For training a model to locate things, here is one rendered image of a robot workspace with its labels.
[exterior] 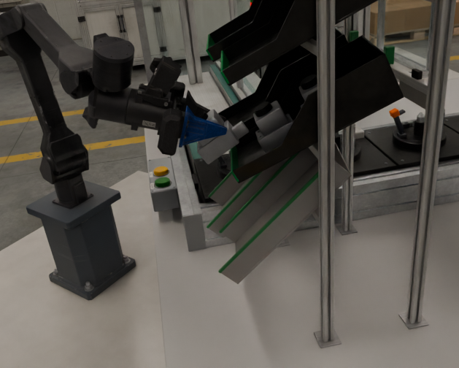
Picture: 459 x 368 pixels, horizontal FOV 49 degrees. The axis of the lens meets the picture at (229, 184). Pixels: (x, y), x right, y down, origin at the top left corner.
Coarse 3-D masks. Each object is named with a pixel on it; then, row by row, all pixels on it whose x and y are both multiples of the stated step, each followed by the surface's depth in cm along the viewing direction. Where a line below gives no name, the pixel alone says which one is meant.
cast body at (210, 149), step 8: (200, 112) 80; (208, 112) 81; (216, 112) 80; (216, 120) 78; (232, 128) 80; (240, 128) 80; (224, 136) 79; (232, 136) 79; (240, 136) 81; (200, 144) 79; (208, 144) 79; (216, 144) 79; (224, 144) 79; (232, 144) 79; (200, 152) 80; (208, 152) 80; (216, 152) 80; (224, 152) 80; (208, 160) 80
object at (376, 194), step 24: (408, 120) 154; (408, 168) 127; (456, 168) 124; (336, 192) 121; (360, 192) 123; (384, 192) 124; (408, 192) 125; (456, 192) 129; (312, 216) 123; (336, 216) 125; (360, 216) 126; (216, 240) 121
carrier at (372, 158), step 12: (336, 132) 132; (360, 132) 143; (336, 144) 133; (360, 144) 140; (360, 156) 133; (372, 156) 132; (384, 156) 132; (360, 168) 127; (372, 168) 126; (384, 168) 126
